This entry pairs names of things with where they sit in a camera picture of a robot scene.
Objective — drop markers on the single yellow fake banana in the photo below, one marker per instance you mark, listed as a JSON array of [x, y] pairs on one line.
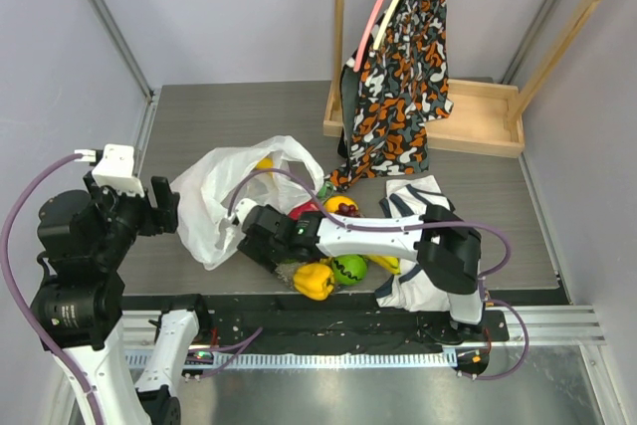
[[265, 163]]

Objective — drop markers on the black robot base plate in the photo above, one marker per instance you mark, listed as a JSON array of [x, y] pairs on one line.
[[342, 324]]

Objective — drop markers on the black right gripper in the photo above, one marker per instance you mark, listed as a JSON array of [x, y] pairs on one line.
[[254, 234]]

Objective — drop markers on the white plastic bag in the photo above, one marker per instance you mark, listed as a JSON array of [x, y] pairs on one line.
[[206, 188]]

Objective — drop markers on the yellow fake banana bunch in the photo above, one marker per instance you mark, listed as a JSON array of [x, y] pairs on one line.
[[389, 264]]

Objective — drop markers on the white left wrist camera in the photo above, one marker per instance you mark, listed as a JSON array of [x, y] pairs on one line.
[[113, 167]]

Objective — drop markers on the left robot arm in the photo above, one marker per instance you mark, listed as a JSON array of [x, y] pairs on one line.
[[86, 234]]

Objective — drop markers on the purple fake grape bunch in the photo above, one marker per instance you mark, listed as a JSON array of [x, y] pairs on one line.
[[349, 210]]

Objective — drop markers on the green fake watermelon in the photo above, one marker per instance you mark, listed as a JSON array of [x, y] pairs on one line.
[[349, 270]]

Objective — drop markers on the wooden clothes rack base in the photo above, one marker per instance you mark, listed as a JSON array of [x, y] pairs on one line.
[[487, 117]]

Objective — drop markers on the yellow fake bell pepper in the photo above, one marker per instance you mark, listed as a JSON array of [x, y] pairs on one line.
[[315, 281]]

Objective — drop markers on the red fake dragon fruit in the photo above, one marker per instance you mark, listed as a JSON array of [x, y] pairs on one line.
[[311, 206]]

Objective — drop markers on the white slotted cable duct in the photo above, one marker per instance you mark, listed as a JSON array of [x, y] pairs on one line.
[[140, 359]]

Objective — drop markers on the zebra striped garment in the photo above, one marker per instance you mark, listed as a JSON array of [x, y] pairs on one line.
[[349, 96]]

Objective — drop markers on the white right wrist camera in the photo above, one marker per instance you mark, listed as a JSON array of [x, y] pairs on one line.
[[243, 214]]

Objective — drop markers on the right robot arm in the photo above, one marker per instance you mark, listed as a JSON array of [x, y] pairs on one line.
[[341, 235]]

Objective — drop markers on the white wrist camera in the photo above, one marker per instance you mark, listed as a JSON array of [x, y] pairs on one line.
[[113, 167], [243, 214]]

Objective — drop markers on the camouflage patterned garment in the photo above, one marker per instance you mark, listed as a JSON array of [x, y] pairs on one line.
[[404, 84]]

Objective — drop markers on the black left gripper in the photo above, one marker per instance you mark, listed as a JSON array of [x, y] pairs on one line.
[[164, 215]]

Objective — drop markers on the yellow fake lemon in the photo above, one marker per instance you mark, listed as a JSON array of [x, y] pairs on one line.
[[331, 204]]

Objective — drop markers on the round glass plate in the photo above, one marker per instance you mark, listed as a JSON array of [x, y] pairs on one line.
[[284, 272]]

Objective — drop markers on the white navy-trimmed tank top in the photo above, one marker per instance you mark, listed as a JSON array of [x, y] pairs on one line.
[[443, 277]]

